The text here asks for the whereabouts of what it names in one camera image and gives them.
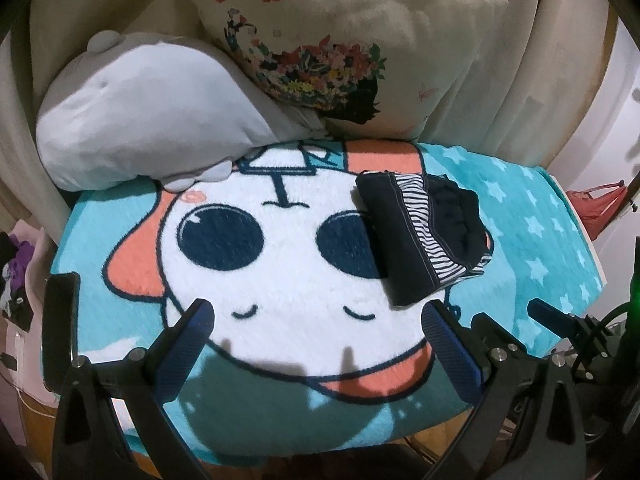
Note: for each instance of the red cloth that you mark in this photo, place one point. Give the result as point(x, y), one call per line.
point(597, 207)

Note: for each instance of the black smartphone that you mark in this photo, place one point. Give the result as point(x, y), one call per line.
point(60, 315)

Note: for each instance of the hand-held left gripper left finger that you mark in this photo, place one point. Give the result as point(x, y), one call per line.
point(192, 331)

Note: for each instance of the navy striped pants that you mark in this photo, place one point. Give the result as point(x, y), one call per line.
point(430, 240)

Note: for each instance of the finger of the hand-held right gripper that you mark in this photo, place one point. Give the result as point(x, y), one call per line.
point(550, 317)
point(495, 331)

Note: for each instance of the cream floral pillow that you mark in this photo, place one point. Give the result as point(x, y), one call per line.
point(360, 15)

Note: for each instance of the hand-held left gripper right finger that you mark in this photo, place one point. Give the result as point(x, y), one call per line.
point(450, 347)

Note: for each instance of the purple cloth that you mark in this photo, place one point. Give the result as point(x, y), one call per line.
point(21, 270)

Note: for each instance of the grey white plush toy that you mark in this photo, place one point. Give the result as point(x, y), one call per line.
point(150, 110)

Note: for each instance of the cartoon printed blanket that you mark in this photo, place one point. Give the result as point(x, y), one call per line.
point(280, 270)

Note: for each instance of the beige curtain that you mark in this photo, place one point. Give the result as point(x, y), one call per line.
point(550, 85)

